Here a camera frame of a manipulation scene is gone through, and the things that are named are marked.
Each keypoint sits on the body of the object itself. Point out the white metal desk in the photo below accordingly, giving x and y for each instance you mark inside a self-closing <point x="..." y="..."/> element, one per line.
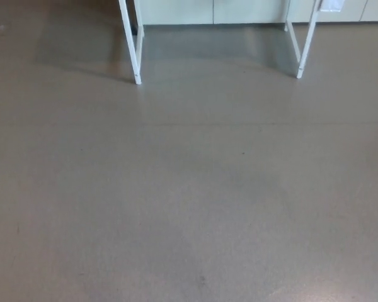
<point x="132" y="53"/>

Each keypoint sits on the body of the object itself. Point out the pale green wall cabinets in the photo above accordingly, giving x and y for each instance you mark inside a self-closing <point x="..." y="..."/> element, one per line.
<point x="239" y="11"/>

